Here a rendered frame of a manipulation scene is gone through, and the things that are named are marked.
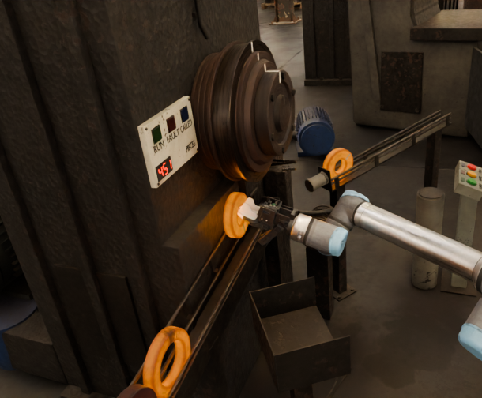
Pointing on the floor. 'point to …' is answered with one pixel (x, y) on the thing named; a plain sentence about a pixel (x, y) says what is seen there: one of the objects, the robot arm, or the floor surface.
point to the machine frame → (108, 176)
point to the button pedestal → (466, 205)
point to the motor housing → (321, 272)
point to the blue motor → (314, 132)
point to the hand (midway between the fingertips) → (236, 210)
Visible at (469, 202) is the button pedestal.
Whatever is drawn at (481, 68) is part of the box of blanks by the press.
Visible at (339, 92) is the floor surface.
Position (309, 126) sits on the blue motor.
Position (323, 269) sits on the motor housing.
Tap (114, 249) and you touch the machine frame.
